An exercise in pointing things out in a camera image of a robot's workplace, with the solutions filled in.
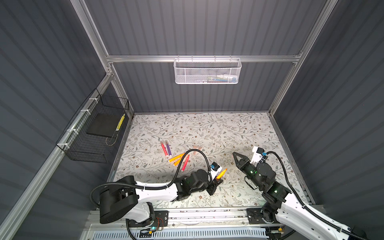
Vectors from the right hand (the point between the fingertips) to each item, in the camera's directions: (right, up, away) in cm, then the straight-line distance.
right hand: (234, 155), depth 75 cm
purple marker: (-38, 0, +25) cm, 45 cm away
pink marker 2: (-41, 0, +24) cm, 48 cm away
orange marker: (-31, -5, +21) cm, 38 cm away
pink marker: (-27, -11, +16) cm, 33 cm away
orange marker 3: (-8, -10, -2) cm, 13 cm away
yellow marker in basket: (-60, +17, +4) cm, 62 cm away
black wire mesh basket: (-71, +10, -3) cm, 72 cm away
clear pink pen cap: (-17, 0, +25) cm, 31 cm away
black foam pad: (-65, +15, -1) cm, 67 cm away
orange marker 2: (-31, -8, +19) cm, 37 cm away
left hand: (-6, -13, +1) cm, 14 cm away
